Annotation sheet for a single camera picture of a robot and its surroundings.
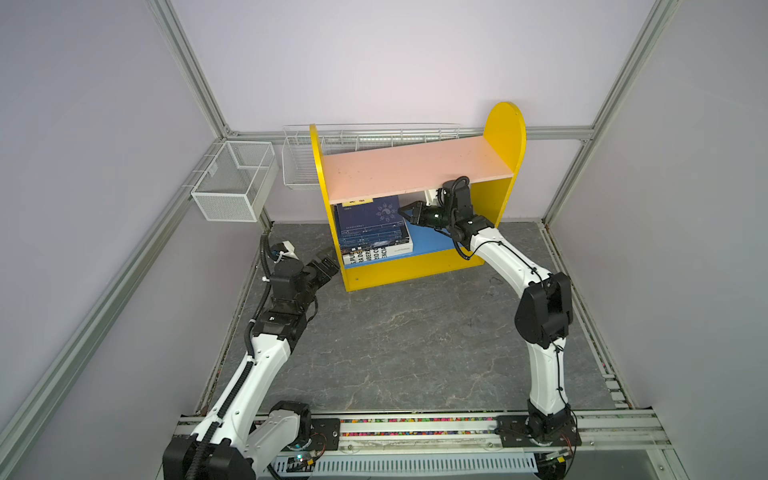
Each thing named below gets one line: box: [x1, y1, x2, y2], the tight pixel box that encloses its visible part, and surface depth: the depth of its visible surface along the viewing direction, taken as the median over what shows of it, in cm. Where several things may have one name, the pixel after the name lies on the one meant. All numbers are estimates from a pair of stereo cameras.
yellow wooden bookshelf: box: [310, 102, 527, 291], surface depth 84 cm
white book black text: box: [342, 230, 414, 265], surface depth 91 cm
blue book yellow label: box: [336, 195, 409, 252], surface depth 87 cm
